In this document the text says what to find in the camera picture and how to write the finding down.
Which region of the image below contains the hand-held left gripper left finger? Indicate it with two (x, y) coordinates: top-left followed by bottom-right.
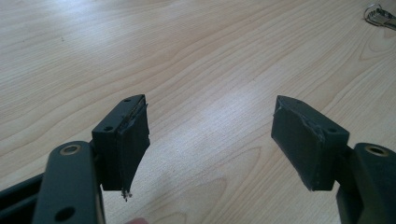
(91, 93), (151, 203)

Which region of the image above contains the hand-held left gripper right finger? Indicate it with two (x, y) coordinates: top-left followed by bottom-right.
(270, 94), (350, 192)

